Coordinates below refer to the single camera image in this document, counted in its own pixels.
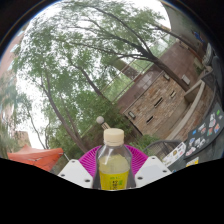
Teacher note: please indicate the person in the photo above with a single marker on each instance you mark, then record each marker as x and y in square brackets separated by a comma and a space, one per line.
[198, 36]

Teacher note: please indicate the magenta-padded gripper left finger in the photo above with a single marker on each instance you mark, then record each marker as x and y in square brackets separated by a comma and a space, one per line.
[75, 173]

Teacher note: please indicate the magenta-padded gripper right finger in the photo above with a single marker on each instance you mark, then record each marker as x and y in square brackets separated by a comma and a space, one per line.
[151, 170]

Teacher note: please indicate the dark forked-trunk tree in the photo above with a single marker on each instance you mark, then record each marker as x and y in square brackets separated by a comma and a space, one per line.
[156, 61]

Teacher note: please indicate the white printed magazine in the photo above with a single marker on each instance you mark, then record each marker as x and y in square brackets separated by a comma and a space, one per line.
[175, 153]

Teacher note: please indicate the orange canopy tent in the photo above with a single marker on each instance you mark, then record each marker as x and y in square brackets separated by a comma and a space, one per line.
[36, 156]

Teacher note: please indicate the slanted brown-trunk tree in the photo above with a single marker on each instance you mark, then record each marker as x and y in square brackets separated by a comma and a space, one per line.
[60, 116]

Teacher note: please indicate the clear bottle with yellow label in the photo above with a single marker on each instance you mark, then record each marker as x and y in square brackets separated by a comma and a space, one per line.
[114, 166]

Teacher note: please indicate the black laptop with stickers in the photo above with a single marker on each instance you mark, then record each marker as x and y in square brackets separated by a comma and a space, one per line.
[205, 133]

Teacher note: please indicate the brown lamp post, globe light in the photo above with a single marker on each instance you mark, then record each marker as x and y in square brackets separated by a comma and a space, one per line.
[101, 121]

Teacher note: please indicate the small yellow pack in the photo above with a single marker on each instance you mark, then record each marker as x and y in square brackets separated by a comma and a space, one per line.
[192, 162]

